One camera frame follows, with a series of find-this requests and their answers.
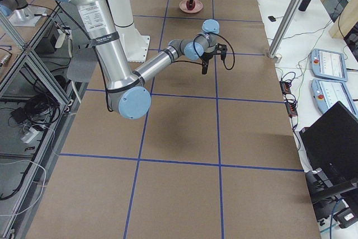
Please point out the upper blue teach pendant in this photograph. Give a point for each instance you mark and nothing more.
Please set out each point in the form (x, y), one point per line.
(328, 64)

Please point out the lower blue teach pendant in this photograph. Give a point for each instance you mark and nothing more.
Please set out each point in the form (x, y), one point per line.
(327, 92)

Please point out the black laptop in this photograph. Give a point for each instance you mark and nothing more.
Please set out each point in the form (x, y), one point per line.
(331, 142)

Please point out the small black square device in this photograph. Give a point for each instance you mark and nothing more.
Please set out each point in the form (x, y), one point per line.
(272, 18)

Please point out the aluminium frame post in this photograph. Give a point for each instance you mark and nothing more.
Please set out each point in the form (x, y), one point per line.
(283, 27)

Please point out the red apple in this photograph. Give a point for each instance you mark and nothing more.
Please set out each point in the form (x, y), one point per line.
(190, 6)

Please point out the pink plate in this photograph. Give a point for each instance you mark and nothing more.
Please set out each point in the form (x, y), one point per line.
(197, 9)

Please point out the blue teach pendant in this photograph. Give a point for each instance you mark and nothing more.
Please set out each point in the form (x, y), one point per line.
(328, 64)
(327, 92)

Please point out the black orange power strip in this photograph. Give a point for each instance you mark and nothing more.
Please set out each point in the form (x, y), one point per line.
(289, 99)

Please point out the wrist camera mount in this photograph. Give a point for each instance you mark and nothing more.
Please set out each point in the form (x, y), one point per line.
(221, 50)

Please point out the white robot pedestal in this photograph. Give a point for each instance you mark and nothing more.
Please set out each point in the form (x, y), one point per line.
(134, 44)

